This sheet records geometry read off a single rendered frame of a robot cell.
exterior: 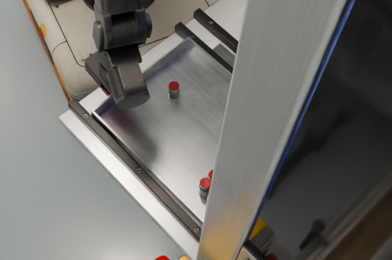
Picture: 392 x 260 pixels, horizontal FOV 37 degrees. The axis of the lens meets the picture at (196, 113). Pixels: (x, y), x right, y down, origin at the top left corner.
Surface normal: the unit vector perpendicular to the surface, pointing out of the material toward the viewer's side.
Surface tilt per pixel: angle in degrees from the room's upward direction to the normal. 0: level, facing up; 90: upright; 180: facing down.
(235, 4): 0
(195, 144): 0
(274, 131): 90
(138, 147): 0
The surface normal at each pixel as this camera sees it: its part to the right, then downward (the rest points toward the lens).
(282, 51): -0.72, 0.59
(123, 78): 0.25, -0.31
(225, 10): 0.05, -0.48
